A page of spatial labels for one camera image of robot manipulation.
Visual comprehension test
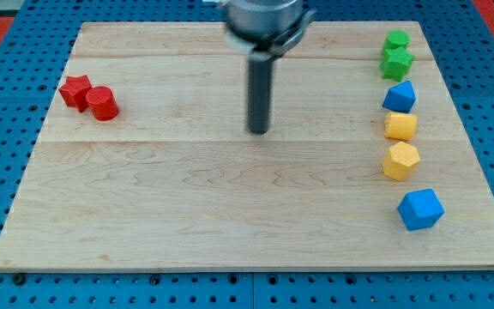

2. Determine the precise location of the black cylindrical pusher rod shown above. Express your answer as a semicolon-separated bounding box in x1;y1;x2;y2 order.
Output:
247;58;272;135

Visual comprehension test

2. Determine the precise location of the light wooden board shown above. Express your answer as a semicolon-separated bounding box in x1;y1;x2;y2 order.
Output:
0;21;494;273

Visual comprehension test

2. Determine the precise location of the green star block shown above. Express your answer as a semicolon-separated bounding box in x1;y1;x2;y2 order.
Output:
380;46;415;82

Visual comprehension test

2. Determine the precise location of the green cylinder block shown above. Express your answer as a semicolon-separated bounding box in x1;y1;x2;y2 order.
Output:
382;29;411;53

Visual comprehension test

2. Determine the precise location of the blue pentagon block upper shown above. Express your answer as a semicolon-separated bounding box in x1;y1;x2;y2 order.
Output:
382;81;417;113

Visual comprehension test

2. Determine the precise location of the yellow rounded block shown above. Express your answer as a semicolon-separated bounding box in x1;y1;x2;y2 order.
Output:
384;112;418;141

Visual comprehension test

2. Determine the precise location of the red cylinder block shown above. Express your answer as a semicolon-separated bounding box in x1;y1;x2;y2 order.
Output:
86;86;119;121

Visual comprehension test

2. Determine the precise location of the yellow hexagon block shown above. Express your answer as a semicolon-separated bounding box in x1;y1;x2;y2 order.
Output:
382;142;420;181

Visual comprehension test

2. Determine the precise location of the red star block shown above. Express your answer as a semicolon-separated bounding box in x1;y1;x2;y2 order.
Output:
58;75;92;112

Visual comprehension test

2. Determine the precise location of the blue cube block lower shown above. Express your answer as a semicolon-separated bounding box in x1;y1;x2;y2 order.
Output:
397;189;445;231

